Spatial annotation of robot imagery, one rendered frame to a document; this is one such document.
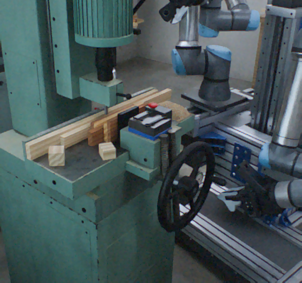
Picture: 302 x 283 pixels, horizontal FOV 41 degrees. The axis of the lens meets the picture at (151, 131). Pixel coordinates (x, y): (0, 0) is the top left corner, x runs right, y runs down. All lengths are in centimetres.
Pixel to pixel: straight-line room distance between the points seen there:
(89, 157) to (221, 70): 84
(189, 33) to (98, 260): 100
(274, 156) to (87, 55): 67
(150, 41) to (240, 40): 121
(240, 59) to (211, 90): 285
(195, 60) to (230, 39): 291
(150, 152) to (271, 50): 80
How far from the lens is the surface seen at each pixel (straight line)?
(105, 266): 140
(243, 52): 465
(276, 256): 198
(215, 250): 199
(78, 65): 134
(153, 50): 524
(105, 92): 128
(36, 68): 139
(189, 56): 178
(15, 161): 147
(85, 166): 116
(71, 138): 126
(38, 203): 147
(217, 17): 150
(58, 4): 130
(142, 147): 119
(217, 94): 186
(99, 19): 118
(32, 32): 136
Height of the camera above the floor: 151
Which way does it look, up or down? 27 degrees down
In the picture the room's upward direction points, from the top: 2 degrees clockwise
